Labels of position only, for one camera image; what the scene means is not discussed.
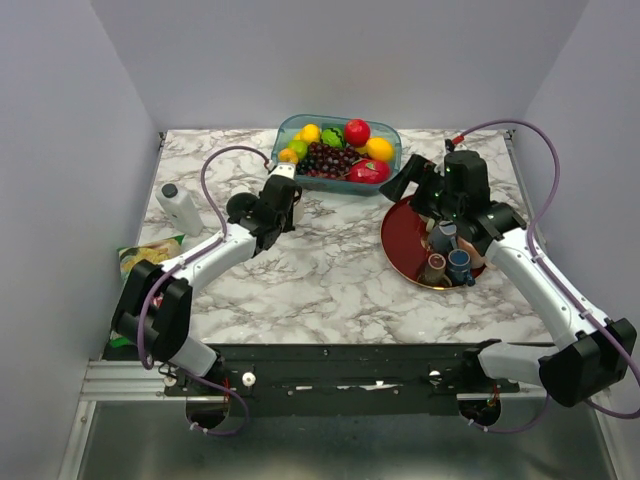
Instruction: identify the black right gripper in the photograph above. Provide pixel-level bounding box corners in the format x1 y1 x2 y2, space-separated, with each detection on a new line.
380 152 463 221

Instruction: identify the dark grey mug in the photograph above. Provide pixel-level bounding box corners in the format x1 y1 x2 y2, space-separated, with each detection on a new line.
226 192 258 223

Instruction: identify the brown mug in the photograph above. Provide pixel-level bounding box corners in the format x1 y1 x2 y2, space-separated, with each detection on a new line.
417 253 452 288

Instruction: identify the cream ceramic mug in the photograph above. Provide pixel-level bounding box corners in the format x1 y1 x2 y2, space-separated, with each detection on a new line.
291 195 304 227

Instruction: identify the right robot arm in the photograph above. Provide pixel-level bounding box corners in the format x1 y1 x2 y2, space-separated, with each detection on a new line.
380 150 637 407

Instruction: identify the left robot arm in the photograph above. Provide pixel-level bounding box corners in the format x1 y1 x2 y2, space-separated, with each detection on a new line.
111 174 302 395

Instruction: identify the grey blue mug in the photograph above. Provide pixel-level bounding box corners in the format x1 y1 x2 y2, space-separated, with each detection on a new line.
427 220 458 256

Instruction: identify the pink mug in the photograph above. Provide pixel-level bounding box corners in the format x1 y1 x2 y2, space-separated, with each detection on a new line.
457 235 497 270

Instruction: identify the dark blue mug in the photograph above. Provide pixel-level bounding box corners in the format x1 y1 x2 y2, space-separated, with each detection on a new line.
446 249 475 286

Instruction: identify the pink dragon fruit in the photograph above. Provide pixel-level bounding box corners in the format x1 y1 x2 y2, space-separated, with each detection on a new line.
346 159 392 185

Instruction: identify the yellow lemon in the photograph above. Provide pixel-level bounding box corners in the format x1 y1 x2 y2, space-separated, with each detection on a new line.
365 137 395 162

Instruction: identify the orange mandarin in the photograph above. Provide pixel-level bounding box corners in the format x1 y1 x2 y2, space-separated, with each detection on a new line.
278 148 299 165

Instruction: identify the red grape bunch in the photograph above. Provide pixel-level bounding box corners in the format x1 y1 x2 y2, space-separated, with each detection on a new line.
306 170 349 181

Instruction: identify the green lime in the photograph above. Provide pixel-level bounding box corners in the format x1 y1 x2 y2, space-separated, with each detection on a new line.
287 140 308 158

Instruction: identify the dark purple grape bunch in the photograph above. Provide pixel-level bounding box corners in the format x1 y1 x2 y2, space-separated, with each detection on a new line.
296 142 368 176

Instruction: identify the red round tray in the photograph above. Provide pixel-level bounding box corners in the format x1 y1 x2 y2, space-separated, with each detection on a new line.
380 196 487 291

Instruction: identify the red apple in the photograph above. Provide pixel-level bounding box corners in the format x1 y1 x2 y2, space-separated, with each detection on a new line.
344 118 371 148

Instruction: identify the teal plastic fruit tub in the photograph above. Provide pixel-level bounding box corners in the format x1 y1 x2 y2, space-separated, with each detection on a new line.
271 114 402 196

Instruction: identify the yellow pear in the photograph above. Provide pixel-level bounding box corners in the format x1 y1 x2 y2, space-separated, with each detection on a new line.
294 123 321 145

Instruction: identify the green striped melon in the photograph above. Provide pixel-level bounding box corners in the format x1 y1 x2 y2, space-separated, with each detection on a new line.
320 127 346 149

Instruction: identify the white bottle black cap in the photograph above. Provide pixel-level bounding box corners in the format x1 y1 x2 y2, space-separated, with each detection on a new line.
155 183 204 237

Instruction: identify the green chips bag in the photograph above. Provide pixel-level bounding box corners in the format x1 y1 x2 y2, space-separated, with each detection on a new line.
109 234 189 349

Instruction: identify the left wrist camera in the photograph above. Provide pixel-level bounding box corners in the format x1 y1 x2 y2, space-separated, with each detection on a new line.
269 162 297 179

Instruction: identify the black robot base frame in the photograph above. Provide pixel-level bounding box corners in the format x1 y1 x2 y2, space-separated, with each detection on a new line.
206 343 519 417

